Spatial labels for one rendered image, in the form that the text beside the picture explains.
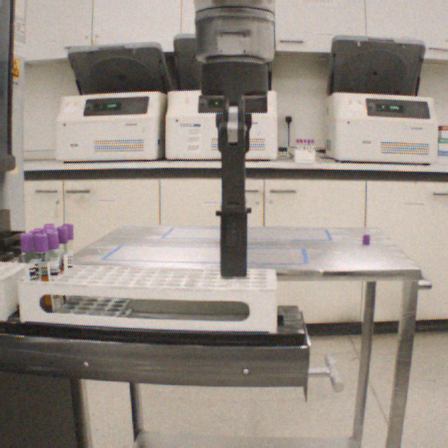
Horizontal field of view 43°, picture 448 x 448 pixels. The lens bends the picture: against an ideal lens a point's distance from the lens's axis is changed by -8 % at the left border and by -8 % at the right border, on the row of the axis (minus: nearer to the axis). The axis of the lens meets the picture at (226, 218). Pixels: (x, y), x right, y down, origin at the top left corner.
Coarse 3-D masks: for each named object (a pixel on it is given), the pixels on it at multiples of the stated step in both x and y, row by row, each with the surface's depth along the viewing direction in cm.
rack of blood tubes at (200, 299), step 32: (32, 288) 65; (64, 288) 65; (96, 288) 64; (128, 288) 64; (160, 288) 64; (192, 288) 64; (224, 288) 64; (256, 288) 64; (32, 320) 65; (64, 320) 65; (96, 320) 65; (128, 320) 65; (160, 320) 64; (192, 320) 64; (224, 320) 71; (256, 320) 64
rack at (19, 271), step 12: (0, 264) 74; (12, 264) 74; (0, 276) 67; (12, 276) 68; (0, 288) 65; (12, 288) 68; (0, 300) 65; (12, 300) 68; (0, 312) 65; (12, 312) 68
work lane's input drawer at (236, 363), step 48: (0, 336) 64; (48, 336) 64; (96, 336) 64; (144, 336) 64; (192, 336) 64; (240, 336) 63; (288, 336) 63; (192, 384) 63; (240, 384) 63; (288, 384) 63; (336, 384) 64
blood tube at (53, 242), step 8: (48, 232) 66; (56, 232) 67; (48, 240) 66; (56, 240) 66; (56, 248) 66; (48, 256) 67; (56, 256) 67; (56, 264) 67; (56, 272) 67; (56, 296) 67; (56, 304) 68
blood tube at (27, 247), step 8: (24, 240) 64; (32, 240) 65; (24, 248) 64; (32, 248) 65; (24, 256) 65; (32, 256) 65; (24, 264) 65; (32, 264) 65; (32, 272) 65; (32, 280) 65
